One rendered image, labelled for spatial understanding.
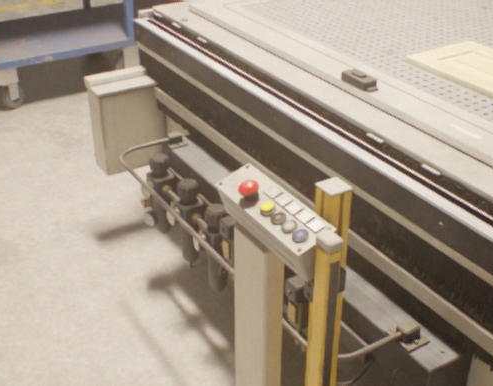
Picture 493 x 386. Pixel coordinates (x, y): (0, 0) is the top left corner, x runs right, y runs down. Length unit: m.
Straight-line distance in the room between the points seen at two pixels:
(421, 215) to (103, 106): 1.37
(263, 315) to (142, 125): 1.40
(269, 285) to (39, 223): 1.80
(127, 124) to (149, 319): 0.71
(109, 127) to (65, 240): 0.54
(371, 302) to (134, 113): 1.27
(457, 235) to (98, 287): 1.48
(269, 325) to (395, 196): 0.42
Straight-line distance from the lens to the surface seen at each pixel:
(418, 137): 1.74
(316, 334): 1.31
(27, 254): 2.88
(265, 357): 1.50
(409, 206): 1.61
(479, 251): 1.50
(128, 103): 2.63
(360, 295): 1.76
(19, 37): 4.36
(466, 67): 2.10
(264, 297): 1.40
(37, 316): 2.57
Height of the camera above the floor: 1.59
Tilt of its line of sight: 30 degrees down
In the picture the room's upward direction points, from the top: straight up
